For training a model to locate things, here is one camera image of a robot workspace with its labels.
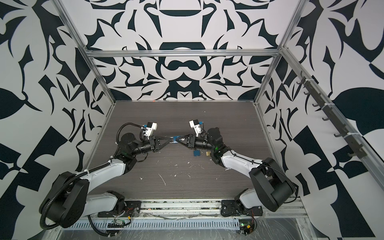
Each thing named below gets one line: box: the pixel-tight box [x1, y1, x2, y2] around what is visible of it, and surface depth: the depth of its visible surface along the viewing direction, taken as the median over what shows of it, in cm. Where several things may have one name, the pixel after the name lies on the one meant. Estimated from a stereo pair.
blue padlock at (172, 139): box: [169, 136, 178, 144], surface depth 76 cm
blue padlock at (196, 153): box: [193, 150, 201, 157], surface depth 96 cm
